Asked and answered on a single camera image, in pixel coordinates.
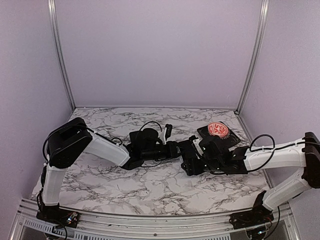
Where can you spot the aluminium frame post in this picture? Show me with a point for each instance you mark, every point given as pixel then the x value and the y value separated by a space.
pixel 258 42
pixel 59 52

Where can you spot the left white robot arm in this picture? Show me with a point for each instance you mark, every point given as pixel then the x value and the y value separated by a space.
pixel 64 145

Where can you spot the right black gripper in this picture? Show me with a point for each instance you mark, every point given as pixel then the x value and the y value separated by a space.
pixel 192 165

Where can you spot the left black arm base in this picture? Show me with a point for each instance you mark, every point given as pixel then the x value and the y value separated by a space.
pixel 57 215

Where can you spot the front aluminium rail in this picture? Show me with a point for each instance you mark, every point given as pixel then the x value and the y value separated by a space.
pixel 108 226

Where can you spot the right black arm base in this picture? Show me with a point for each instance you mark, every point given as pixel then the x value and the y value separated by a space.
pixel 250 218

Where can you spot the left aluminium frame post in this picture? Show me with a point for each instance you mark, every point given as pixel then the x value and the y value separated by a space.
pixel 59 52

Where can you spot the red patterned bowl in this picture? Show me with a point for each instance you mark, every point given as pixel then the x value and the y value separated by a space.
pixel 218 129

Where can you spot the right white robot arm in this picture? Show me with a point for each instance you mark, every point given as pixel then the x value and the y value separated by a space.
pixel 303 153

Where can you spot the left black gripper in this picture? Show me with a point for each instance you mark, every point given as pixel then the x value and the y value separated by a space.
pixel 173 146

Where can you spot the right aluminium frame post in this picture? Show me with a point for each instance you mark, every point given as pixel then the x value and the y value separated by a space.
pixel 258 42

